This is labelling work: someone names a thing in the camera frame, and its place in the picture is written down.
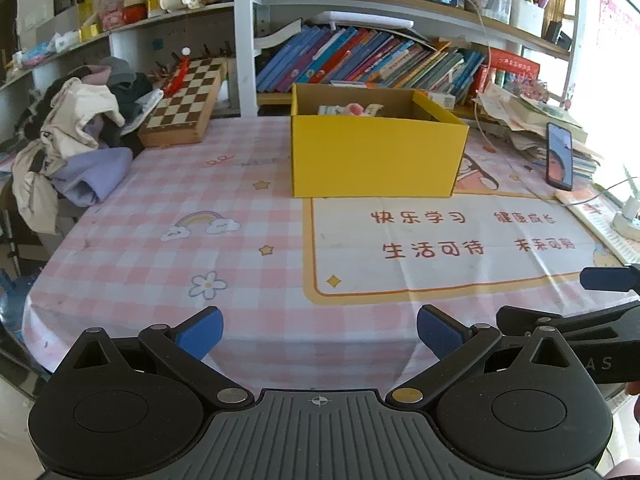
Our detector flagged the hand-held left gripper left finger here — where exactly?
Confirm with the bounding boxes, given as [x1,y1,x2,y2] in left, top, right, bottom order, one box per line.
[52,306,253,408]

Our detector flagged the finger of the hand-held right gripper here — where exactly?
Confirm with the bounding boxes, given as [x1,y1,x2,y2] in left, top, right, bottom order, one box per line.
[496,302,640,346]
[580,266,640,293]

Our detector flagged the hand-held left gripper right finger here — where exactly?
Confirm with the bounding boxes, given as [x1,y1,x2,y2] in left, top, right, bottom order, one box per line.
[385,304,588,408]

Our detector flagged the yellow cardboard box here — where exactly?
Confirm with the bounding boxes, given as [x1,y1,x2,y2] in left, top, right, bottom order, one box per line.
[290,82,471,200]

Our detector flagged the pink checked printed tablecloth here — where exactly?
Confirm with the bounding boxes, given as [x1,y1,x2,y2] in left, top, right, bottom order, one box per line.
[22,115,640,396]

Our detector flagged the orange booklet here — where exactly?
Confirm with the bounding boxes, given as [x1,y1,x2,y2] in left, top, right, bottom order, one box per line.
[555,187,608,207]

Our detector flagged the black smartphone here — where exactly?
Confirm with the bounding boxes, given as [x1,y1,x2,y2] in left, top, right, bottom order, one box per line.
[546,122,574,192]

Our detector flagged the stack of papers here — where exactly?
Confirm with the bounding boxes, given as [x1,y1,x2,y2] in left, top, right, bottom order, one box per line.
[472,82,603,181]

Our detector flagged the red book box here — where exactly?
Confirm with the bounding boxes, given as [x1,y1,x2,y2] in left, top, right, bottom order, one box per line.
[487,49,542,92]

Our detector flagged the wooden chessboard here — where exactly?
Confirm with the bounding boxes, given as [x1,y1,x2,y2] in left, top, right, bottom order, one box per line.
[137,56,228,148]

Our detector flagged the pile of clothes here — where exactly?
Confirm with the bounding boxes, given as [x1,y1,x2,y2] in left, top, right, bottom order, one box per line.
[10,57,166,235]

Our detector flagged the white pen holder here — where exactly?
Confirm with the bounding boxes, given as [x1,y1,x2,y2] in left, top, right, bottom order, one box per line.
[510,0,546,36]

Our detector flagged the white shelf unit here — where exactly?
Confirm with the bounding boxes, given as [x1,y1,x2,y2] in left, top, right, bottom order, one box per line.
[0,0,591,121]

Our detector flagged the row of books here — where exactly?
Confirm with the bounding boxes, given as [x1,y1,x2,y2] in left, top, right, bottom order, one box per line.
[255,25,488,96]

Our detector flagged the tissue pack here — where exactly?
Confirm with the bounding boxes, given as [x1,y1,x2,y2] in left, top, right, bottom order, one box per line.
[52,30,83,53]

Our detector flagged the white cable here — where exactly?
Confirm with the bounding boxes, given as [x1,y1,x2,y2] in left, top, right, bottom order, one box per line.
[457,0,566,201]

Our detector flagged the wall poster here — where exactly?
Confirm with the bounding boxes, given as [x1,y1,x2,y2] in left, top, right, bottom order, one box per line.
[597,0,640,61]

